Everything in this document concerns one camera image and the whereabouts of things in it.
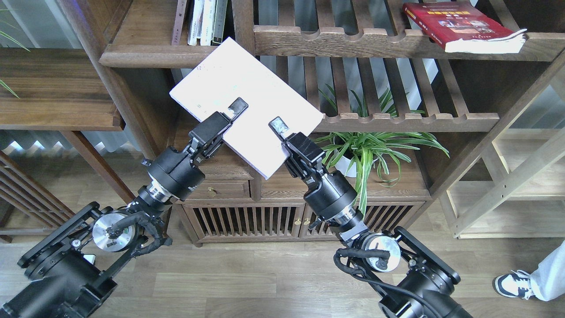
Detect white thick book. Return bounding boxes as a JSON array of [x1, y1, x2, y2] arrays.
[[169, 38, 323, 179]]

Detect green leaves at left edge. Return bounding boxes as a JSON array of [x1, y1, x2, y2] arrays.
[[0, 29, 31, 99]]

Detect maroon book with white characters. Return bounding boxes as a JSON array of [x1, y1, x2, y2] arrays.
[[171, 0, 188, 45]]

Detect red book on shelf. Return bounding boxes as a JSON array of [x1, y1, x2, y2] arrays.
[[402, 1, 526, 54]]

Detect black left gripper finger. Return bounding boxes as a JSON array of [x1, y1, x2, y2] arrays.
[[226, 97, 249, 121]]

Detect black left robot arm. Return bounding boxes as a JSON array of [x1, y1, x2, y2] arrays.
[[1, 98, 248, 318]]

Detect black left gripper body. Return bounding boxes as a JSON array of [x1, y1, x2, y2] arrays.
[[143, 111, 234, 203]]

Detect dark wooden bookshelf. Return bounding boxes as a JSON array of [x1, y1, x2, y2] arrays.
[[58, 0, 564, 227]]

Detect white and navy sneaker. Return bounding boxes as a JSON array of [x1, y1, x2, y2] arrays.
[[493, 270, 535, 300]]

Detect white upright book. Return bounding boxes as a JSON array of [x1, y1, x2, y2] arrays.
[[188, 0, 204, 46], [200, 0, 216, 46]]

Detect green spider plant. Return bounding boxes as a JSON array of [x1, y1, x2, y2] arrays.
[[309, 84, 450, 217]]

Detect light wooden shelf unit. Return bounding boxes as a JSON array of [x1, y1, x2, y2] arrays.
[[437, 66, 565, 239]]

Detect person leg grey trousers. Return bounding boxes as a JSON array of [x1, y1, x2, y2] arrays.
[[530, 242, 565, 301]]

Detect dark upright book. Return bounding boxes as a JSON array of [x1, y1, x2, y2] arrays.
[[211, 0, 228, 46]]

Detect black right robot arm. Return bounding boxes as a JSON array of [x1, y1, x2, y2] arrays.
[[269, 117, 471, 318]]

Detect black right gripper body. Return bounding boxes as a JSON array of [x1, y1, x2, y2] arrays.
[[281, 132, 358, 223]]

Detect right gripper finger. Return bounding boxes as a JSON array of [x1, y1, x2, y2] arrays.
[[268, 117, 291, 140]]

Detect white plant pot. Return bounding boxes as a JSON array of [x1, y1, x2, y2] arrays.
[[335, 150, 357, 178]]

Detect white upright book middle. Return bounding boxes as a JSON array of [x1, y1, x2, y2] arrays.
[[200, 0, 216, 46]]

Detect white upright book left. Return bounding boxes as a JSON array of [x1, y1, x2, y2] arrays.
[[188, 0, 204, 46]]

